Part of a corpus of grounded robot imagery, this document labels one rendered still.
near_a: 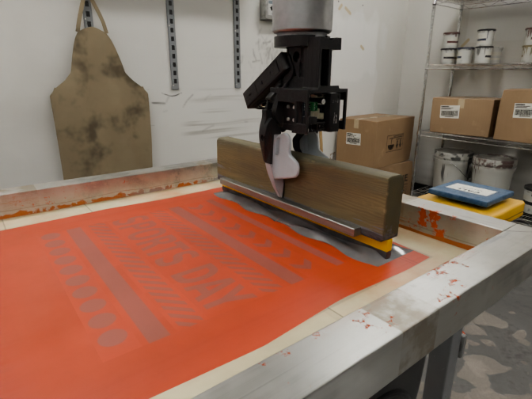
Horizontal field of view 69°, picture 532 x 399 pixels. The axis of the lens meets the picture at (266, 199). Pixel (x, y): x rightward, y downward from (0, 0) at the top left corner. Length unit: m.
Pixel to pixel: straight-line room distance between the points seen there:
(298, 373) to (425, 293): 0.14
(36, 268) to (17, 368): 0.17
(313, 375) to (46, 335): 0.23
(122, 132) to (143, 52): 0.50
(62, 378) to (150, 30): 2.40
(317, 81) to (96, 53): 2.05
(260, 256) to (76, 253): 0.22
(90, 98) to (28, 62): 0.33
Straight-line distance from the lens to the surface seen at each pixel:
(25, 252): 0.56
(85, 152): 2.43
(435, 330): 0.34
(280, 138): 0.53
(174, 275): 0.43
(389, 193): 0.44
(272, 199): 0.56
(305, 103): 0.50
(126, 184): 0.72
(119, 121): 2.46
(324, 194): 0.50
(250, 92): 0.58
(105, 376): 0.32
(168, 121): 2.65
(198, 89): 2.74
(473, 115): 3.45
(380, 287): 0.42
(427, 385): 0.94
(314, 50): 0.49
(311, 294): 0.39
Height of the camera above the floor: 1.16
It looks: 18 degrees down
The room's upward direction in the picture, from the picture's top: straight up
